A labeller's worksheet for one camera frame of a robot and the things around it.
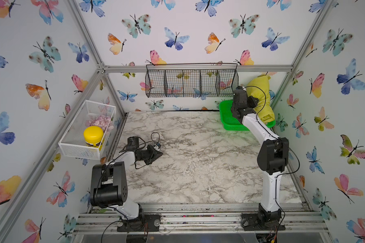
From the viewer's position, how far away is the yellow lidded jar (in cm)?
64

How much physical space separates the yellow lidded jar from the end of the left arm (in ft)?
0.43

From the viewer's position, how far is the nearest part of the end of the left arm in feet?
2.53
